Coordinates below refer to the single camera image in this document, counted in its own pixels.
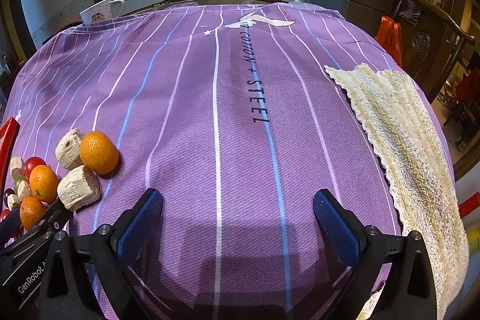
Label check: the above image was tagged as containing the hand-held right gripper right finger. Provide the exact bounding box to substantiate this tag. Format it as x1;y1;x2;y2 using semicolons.
313;189;439;320

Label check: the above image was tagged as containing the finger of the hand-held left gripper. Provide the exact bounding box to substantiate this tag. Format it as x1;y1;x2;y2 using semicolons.
22;198;74;242
0;208;22;236

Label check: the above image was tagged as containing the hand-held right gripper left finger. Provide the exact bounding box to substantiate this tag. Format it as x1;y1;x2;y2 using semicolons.
37;188;164;320

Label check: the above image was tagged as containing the orange mandarin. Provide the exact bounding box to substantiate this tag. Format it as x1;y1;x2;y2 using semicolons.
79;131;120;175
19;197;47;231
29;165;59;204

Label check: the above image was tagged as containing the large peeled sugarcane piece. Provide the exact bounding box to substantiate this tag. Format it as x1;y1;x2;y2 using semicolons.
57;165;101;212
55;129;88;171

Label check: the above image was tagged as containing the red rimmed tray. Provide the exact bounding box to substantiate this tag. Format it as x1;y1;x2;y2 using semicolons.
0;118;20;189

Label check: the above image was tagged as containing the cream terry towel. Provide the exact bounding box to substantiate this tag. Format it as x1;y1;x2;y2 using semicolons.
324;64;471;320

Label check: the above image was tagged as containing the purple striped tablecloth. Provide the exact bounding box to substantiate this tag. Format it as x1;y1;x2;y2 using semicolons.
7;1;456;320

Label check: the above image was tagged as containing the orange plastic bag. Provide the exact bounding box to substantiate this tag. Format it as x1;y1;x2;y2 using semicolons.
375;16;404;67

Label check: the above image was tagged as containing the dark wooden chair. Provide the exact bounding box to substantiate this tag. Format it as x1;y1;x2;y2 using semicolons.
394;0;475;99

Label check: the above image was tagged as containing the white cartoon mug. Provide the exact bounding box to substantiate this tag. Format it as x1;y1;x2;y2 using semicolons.
79;0;125;24

